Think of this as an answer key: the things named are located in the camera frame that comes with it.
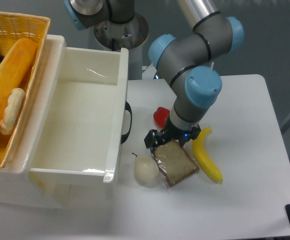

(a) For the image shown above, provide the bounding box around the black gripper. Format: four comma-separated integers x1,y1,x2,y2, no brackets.
144,117,201,153

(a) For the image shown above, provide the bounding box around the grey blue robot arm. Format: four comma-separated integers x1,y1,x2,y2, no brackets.
64,0,244,152

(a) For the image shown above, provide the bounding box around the red bell pepper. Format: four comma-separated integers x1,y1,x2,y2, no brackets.
153,106,170,129

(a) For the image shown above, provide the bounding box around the yellow banana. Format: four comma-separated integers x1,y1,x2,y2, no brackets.
192,127,223,183

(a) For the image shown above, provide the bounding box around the bagged brown bread slice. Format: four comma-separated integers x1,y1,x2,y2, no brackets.
152,140,200,189

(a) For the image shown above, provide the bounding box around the white open drawer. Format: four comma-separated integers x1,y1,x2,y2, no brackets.
30,47,129,185

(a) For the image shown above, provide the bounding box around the white drawer cabinet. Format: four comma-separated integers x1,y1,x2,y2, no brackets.
0,35,117,208

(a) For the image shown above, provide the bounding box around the orange baguette loaf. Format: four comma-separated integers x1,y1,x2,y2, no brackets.
0,38,37,120

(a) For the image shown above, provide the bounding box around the yellow wicker basket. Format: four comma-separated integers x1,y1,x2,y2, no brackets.
0,11,50,168

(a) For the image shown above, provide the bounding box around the black drawer handle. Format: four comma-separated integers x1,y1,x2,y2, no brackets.
120,101,133,144

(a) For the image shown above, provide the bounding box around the white table clamp bracket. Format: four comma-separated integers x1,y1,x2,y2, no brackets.
142,64,157,80

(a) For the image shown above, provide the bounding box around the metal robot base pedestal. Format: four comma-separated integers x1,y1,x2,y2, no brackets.
94,13,149,80

